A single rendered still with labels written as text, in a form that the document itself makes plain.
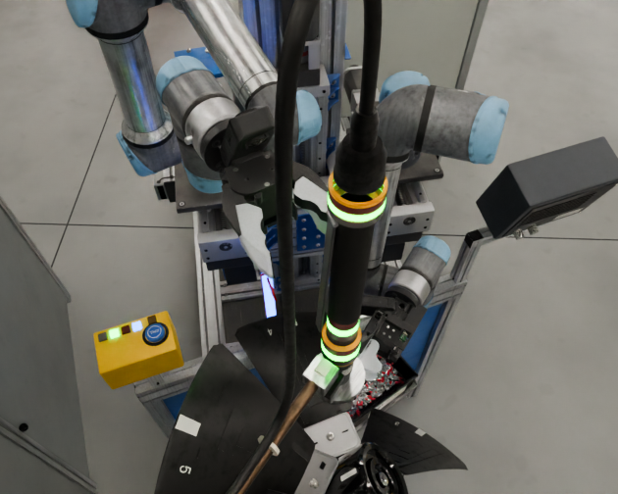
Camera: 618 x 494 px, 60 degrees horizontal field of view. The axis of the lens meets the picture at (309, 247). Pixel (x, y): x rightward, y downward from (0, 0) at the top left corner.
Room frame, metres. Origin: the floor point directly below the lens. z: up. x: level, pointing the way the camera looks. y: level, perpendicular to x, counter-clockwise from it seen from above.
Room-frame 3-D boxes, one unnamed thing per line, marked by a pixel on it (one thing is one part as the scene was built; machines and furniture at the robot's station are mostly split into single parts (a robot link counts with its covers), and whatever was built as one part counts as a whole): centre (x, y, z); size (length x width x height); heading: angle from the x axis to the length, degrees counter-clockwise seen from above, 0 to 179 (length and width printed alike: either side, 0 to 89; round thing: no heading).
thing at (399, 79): (1.10, -0.24, 1.20); 0.13 x 0.12 x 0.14; 74
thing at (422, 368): (0.79, -0.41, 0.39); 0.04 x 0.04 x 0.78; 21
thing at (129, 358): (0.50, 0.37, 1.02); 0.16 x 0.10 x 0.11; 111
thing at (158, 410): (0.49, 0.40, 0.39); 0.04 x 0.04 x 0.78; 21
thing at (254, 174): (0.44, 0.07, 1.63); 0.12 x 0.08 x 0.09; 30
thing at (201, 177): (0.58, 0.14, 1.54); 0.11 x 0.08 x 0.11; 120
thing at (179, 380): (0.64, 0.00, 0.82); 0.90 x 0.04 x 0.08; 111
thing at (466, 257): (0.79, -0.41, 0.96); 0.03 x 0.03 x 0.20; 21
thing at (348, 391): (0.26, -0.03, 1.50); 0.09 x 0.07 x 0.10; 146
